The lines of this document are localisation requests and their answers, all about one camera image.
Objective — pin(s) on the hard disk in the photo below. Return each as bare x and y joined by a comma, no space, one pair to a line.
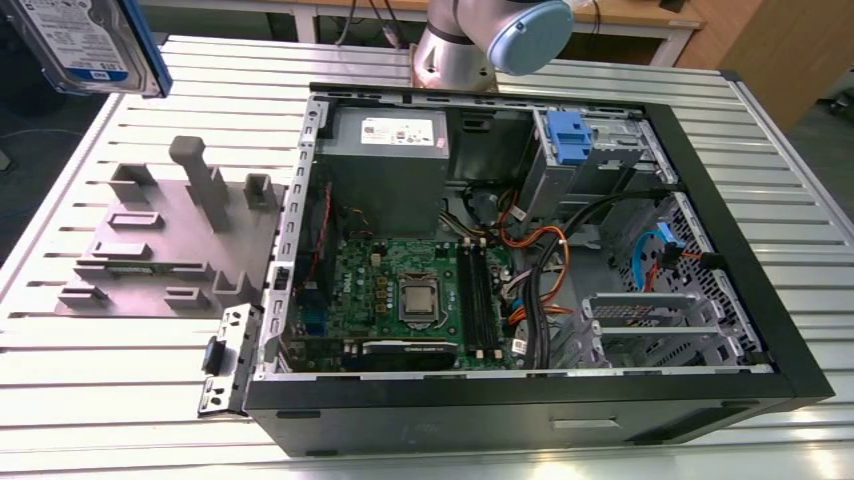
73,40

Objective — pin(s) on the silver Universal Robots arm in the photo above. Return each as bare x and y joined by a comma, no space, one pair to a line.
453,55

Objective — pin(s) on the metal disk bay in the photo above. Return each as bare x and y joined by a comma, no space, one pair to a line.
667,331

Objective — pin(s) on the green motherboard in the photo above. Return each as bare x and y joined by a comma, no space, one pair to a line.
373,260

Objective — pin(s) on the grey power supply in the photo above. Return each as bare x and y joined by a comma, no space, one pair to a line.
380,200

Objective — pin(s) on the silver CPU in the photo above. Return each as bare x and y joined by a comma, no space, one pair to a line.
417,300

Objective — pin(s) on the RAM slot white clips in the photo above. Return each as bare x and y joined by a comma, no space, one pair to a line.
489,300
471,300

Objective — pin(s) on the CPU socket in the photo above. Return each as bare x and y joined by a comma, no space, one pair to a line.
421,324

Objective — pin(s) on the metal drive cage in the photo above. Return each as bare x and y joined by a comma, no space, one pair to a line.
553,190

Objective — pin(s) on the black graphics card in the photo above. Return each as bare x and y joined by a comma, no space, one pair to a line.
407,355

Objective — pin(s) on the blue plastic bay latch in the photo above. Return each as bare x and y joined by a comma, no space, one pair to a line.
567,140

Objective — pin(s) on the black open PC case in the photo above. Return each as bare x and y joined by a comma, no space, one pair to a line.
467,415

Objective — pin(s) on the grey plastic parts rack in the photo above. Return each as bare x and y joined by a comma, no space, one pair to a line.
180,250

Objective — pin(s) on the green RAM stick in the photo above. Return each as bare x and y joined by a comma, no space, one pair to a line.
140,269

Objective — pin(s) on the wooden cabinet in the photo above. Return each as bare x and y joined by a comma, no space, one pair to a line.
787,50

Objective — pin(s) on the black chair base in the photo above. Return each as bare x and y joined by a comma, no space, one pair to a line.
842,102

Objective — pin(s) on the metal card retention bracket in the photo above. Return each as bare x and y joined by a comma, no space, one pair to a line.
240,350

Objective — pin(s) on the wooden desk white frame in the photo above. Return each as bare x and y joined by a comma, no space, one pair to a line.
640,20

